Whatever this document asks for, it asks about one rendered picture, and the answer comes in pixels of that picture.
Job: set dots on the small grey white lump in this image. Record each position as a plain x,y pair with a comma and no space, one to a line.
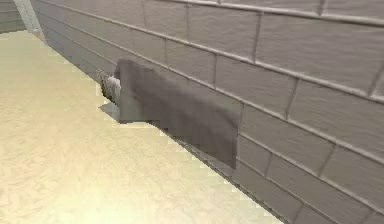
112,86

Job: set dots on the white door frame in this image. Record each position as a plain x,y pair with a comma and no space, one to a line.
29,16

